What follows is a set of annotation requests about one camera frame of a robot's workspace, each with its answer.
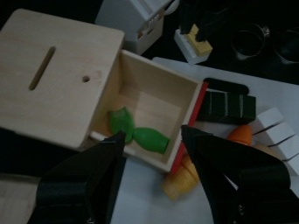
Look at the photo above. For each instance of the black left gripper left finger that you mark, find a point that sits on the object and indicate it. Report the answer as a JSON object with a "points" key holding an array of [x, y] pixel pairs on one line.
{"points": [[78, 180]]}

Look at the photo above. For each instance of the white sliced toy block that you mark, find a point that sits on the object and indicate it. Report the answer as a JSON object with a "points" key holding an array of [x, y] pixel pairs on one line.
{"points": [[278, 131]]}

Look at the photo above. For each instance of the white toy house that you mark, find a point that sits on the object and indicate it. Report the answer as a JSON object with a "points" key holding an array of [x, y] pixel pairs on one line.
{"points": [[129, 20]]}

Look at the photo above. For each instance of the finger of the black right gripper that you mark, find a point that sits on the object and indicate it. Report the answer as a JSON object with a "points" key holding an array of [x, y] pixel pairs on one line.
{"points": [[187, 14], [206, 29]]}

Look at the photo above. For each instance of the wooden box with slot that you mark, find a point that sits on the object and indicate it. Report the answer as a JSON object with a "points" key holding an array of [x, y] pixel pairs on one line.
{"points": [[58, 87]]}

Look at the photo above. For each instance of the smooth green corn husk piece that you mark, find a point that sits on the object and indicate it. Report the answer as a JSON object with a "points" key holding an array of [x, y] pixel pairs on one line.
{"points": [[151, 140]]}

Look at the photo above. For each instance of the dark round cup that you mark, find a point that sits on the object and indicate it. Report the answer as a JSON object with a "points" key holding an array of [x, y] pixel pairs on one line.
{"points": [[288, 45], [249, 40]]}

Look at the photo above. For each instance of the orange toy carrot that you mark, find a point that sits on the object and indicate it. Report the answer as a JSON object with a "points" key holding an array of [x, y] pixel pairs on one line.
{"points": [[241, 135]]}

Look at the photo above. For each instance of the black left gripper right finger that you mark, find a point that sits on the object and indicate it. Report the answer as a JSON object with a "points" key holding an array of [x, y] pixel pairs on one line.
{"points": [[241, 180]]}

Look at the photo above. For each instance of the yellow toy corn cob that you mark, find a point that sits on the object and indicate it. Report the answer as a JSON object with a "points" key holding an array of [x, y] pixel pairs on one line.
{"points": [[181, 178]]}

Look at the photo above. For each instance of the wooden drawer with red front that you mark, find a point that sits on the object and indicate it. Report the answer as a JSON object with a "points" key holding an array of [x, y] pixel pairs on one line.
{"points": [[163, 78]]}

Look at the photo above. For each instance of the white and yellow toy block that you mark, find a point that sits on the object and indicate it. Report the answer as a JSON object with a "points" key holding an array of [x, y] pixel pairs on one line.
{"points": [[194, 51]]}

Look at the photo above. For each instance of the green corn husk with velcro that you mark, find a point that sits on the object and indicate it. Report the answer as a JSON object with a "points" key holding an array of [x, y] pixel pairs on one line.
{"points": [[122, 122]]}

